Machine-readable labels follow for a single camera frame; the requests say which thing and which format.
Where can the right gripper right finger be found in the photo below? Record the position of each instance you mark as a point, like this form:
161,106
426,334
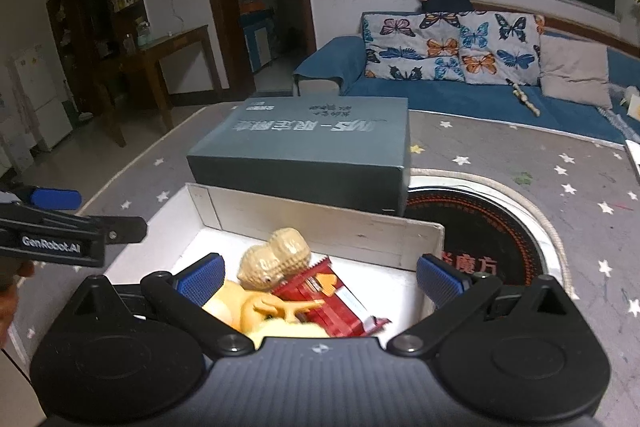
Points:
457,297

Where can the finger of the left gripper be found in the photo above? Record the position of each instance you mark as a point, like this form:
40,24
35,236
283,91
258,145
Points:
55,199

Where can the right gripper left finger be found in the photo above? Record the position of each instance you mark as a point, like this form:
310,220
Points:
179,300

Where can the yellow plush chick toy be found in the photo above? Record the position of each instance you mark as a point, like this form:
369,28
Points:
266,315

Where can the white cardboard box tray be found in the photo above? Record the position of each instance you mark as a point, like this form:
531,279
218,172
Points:
374,255

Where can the dark teal box lid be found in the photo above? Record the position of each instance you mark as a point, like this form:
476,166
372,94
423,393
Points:
339,151

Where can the operator left hand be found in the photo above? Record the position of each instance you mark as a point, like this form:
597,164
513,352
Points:
9,300

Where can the yellow rubber duck toy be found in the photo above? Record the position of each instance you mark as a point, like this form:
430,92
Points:
227,305

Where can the round induction cooker inset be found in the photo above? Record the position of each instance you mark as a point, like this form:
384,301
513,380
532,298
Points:
488,227

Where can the tan peanut toy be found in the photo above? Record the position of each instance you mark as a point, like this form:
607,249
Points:
263,267

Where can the white refrigerator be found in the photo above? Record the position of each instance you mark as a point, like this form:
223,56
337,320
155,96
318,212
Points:
44,111

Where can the red snack packet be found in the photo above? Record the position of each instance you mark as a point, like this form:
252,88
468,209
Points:
342,313

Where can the grey star quilted table cover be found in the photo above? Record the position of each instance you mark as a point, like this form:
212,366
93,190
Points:
587,190

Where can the dark wooden table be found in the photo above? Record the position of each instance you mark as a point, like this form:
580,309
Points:
148,60

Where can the dark wooden shelf cabinet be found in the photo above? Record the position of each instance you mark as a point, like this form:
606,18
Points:
89,32

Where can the butterfly print cushion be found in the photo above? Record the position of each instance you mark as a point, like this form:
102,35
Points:
479,47

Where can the blue sofa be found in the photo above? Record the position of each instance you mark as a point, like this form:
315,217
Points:
343,61

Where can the grey pillow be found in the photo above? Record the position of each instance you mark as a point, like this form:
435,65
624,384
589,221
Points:
574,71

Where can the white card on table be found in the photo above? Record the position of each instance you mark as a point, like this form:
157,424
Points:
633,107

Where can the blue cabinet in doorway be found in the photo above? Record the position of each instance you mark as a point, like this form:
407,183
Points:
258,25

